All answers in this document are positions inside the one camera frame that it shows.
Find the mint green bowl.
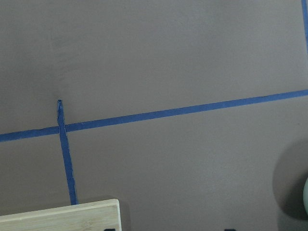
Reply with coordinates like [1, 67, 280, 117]
[303, 179, 308, 214]

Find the bamboo cutting board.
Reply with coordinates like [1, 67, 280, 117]
[0, 199, 122, 231]

